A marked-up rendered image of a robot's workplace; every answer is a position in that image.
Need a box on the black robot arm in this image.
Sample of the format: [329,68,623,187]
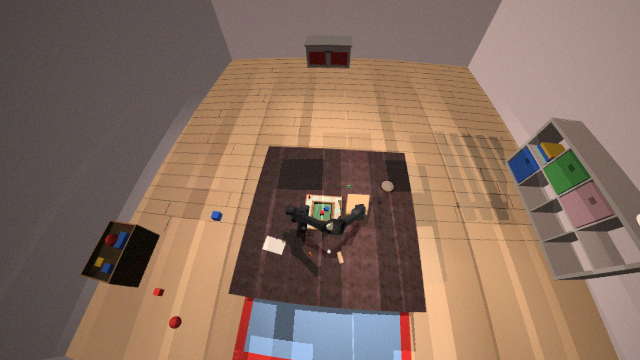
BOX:
[285,204,366,235]

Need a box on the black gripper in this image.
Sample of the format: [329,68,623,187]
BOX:
[297,205,310,231]

